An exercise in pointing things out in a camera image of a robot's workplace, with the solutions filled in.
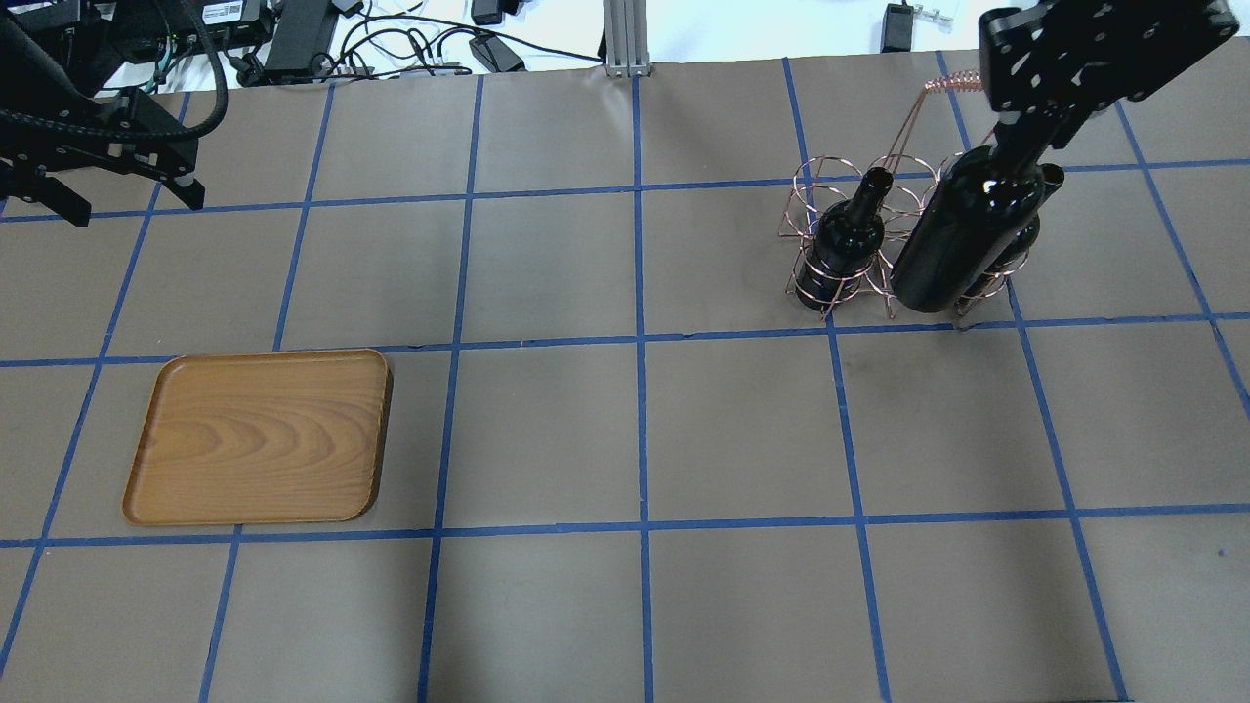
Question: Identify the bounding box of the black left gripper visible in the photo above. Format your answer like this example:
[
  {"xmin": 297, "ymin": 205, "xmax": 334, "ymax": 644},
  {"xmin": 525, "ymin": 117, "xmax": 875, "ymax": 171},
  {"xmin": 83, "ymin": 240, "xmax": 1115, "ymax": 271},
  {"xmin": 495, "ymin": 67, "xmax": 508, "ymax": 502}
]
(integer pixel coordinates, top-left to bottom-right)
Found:
[{"xmin": 3, "ymin": 88, "xmax": 206, "ymax": 226}]

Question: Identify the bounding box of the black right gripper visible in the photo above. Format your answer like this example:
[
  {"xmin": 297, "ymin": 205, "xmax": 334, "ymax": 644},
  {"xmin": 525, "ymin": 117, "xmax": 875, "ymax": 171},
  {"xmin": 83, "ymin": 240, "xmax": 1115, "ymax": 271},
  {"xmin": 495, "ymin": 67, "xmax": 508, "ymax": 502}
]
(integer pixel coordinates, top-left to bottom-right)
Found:
[{"xmin": 978, "ymin": 1, "xmax": 1241, "ymax": 166}]

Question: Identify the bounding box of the dark wine bottle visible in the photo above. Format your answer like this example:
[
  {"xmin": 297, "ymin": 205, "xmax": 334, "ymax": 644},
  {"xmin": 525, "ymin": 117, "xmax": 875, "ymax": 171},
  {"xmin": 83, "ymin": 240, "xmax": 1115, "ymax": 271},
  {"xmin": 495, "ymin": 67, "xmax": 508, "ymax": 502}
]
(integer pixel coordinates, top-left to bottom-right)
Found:
[
  {"xmin": 890, "ymin": 143, "xmax": 1045, "ymax": 314},
  {"xmin": 794, "ymin": 166, "xmax": 894, "ymax": 314}
]

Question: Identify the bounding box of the dark wine bottle in basket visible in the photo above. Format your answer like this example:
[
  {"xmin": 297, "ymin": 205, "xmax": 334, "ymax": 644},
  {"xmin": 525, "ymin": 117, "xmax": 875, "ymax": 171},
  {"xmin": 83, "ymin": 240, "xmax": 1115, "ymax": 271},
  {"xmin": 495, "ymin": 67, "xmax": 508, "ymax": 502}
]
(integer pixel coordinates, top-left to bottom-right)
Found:
[{"xmin": 794, "ymin": 166, "xmax": 894, "ymax": 314}]

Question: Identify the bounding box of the wooden tray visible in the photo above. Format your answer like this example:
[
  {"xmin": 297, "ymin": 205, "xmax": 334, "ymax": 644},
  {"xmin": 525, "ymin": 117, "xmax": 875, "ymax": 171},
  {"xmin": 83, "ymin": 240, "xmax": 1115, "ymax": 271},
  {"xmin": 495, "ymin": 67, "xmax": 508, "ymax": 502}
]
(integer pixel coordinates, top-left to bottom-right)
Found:
[{"xmin": 121, "ymin": 349, "xmax": 393, "ymax": 528}]

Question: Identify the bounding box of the black power brick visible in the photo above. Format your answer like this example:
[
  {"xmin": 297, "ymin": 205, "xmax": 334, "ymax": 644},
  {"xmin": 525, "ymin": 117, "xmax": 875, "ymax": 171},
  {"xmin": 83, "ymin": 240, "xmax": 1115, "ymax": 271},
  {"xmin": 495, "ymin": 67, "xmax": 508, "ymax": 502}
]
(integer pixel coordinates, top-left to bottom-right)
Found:
[{"xmin": 263, "ymin": 1, "xmax": 338, "ymax": 84}]

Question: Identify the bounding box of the copper wire bottle basket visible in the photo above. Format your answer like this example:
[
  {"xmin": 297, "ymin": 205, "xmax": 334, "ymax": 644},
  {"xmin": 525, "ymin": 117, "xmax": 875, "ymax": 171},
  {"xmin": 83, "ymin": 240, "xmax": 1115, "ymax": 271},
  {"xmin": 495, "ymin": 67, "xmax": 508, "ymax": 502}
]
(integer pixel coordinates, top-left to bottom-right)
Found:
[{"xmin": 778, "ymin": 70, "xmax": 1065, "ymax": 316}]

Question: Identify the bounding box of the aluminium frame post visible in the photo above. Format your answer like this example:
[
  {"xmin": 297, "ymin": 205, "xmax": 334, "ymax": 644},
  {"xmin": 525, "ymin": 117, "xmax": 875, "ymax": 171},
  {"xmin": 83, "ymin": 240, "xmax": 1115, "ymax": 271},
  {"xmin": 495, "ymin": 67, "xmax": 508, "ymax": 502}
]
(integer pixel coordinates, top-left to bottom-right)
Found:
[{"xmin": 603, "ymin": 0, "xmax": 653, "ymax": 78}]

